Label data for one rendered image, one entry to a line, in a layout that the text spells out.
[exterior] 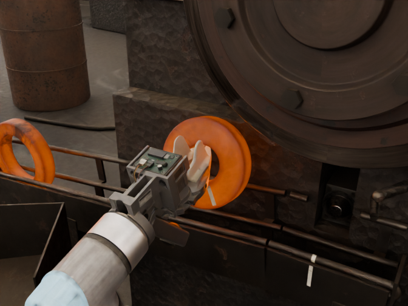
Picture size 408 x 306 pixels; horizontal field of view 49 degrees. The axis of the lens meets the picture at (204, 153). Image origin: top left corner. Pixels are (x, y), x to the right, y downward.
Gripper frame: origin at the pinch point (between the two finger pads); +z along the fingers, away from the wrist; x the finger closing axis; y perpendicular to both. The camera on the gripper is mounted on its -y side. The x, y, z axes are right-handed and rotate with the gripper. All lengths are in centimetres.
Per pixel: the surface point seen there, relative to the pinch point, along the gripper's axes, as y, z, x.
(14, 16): -49, 133, 232
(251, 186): -10.5, 5.2, -5.2
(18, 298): -16.8, -28.6, 23.5
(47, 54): -78, 136, 217
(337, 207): -12.1, 7.4, -20.4
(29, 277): -17.9, -24.3, 26.0
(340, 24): 25.7, -3.5, -22.4
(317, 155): 4.4, 0.5, -19.0
